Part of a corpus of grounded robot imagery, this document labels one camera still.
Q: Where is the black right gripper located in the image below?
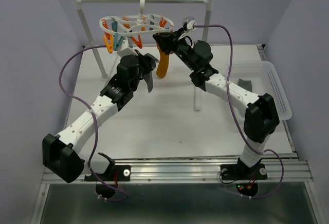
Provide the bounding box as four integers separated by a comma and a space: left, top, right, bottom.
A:
152, 28, 197, 71

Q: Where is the grey sock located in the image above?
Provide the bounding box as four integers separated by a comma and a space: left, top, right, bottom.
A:
143, 66, 153, 93
238, 79, 252, 92

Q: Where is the white clip hanger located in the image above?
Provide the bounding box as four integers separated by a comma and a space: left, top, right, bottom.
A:
99, 0, 174, 37

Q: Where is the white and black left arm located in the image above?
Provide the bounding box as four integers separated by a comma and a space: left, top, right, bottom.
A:
42, 52, 158, 183

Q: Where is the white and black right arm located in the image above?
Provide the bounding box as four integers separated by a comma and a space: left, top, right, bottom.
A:
153, 29, 280, 183

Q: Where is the orange clothes peg right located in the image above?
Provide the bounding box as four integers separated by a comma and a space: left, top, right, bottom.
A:
131, 35, 143, 49

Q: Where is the orange clothes peg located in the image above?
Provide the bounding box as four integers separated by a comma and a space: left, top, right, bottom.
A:
102, 20, 113, 54
131, 35, 143, 49

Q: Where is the teal clothes peg right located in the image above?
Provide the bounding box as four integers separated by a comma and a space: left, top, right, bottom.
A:
149, 15, 155, 30

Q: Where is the teal clothes peg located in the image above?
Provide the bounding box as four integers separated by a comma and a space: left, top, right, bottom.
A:
112, 20, 124, 51
149, 15, 155, 30

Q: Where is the white clothes rack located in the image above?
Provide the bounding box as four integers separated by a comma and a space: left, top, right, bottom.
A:
68, 0, 216, 110

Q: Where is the white plastic basket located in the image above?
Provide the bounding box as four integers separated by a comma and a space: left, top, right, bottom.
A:
230, 61, 292, 121

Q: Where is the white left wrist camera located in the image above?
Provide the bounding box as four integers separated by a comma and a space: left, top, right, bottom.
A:
116, 38, 137, 58

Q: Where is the aluminium mounting rail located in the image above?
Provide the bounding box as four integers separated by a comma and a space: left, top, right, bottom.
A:
31, 155, 327, 223

